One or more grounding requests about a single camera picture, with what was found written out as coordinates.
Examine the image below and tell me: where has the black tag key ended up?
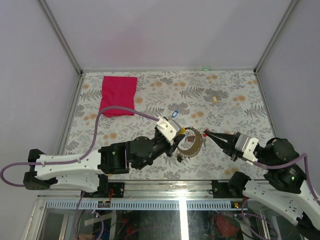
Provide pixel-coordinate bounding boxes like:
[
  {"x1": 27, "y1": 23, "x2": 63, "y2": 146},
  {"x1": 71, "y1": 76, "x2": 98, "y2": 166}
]
[{"x1": 177, "y1": 155, "x2": 183, "y2": 163}]

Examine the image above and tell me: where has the red tag key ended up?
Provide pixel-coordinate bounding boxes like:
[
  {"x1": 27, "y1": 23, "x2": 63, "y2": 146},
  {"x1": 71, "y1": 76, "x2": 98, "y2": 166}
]
[
  {"x1": 202, "y1": 129, "x2": 209, "y2": 148},
  {"x1": 187, "y1": 135, "x2": 196, "y2": 142}
]

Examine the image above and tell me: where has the grey keyring with yellow handle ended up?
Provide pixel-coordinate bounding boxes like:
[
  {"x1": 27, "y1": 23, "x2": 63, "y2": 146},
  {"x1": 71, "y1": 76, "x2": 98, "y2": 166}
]
[{"x1": 176, "y1": 126, "x2": 203, "y2": 163}]

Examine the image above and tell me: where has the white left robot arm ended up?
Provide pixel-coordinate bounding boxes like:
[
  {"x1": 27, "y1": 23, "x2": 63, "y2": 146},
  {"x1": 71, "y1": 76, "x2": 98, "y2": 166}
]
[{"x1": 23, "y1": 129, "x2": 184, "y2": 198}]

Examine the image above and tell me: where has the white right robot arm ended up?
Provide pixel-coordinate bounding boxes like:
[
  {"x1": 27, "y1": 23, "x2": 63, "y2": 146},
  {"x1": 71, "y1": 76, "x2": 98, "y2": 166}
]
[{"x1": 204, "y1": 129, "x2": 320, "y2": 240}]

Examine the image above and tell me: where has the loose blue tag key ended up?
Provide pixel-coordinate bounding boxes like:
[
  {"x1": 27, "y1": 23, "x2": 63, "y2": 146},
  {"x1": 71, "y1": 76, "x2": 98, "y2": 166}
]
[{"x1": 171, "y1": 110, "x2": 179, "y2": 118}]

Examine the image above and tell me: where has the loose yellow tag key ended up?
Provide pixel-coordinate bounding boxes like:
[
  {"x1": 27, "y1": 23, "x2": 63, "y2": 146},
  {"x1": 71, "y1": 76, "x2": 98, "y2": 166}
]
[{"x1": 212, "y1": 96, "x2": 218, "y2": 103}]

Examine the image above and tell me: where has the pink folded cloth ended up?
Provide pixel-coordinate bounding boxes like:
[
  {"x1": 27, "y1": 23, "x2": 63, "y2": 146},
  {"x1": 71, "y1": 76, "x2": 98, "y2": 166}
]
[{"x1": 99, "y1": 76, "x2": 138, "y2": 111}]

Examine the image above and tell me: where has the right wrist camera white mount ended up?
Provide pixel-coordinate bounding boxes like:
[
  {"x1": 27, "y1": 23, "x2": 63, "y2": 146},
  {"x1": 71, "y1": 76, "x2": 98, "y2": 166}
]
[{"x1": 235, "y1": 133, "x2": 259, "y2": 165}]

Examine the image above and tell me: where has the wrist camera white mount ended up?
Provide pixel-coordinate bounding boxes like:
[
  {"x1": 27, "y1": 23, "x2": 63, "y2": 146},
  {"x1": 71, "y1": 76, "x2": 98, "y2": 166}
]
[
  {"x1": 156, "y1": 117, "x2": 182, "y2": 146},
  {"x1": 235, "y1": 133, "x2": 259, "y2": 165}
]

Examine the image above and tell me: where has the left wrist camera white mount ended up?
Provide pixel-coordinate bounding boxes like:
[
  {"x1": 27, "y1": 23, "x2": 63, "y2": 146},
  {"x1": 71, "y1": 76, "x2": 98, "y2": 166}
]
[{"x1": 156, "y1": 117, "x2": 182, "y2": 146}]

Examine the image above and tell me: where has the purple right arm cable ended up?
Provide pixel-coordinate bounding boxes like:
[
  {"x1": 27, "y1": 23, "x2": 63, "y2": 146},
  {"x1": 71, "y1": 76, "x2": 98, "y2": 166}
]
[{"x1": 252, "y1": 152, "x2": 320, "y2": 203}]

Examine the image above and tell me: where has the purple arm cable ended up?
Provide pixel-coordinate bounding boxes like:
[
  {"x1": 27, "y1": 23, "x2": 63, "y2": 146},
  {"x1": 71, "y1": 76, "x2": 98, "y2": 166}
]
[
  {"x1": 252, "y1": 152, "x2": 320, "y2": 203},
  {"x1": 0, "y1": 105, "x2": 161, "y2": 188}
]

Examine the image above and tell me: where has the metal front rail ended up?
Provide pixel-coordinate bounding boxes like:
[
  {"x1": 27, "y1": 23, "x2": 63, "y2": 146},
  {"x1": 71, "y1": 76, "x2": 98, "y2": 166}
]
[{"x1": 35, "y1": 180, "x2": 243, "y2": 211}]

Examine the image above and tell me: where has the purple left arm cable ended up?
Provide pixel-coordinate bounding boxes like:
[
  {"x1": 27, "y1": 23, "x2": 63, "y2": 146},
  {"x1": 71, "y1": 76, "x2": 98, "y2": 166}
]
[{"x1": 0, "y1": 105, "x2": 161, "y2": 188}]

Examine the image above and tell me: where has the aluminium enclosure frame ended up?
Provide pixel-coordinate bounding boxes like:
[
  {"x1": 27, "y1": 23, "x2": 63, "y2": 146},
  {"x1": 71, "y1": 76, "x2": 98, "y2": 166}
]
[{"x1": 24, "y1": 0, "x2": 320, "y2": 240}]

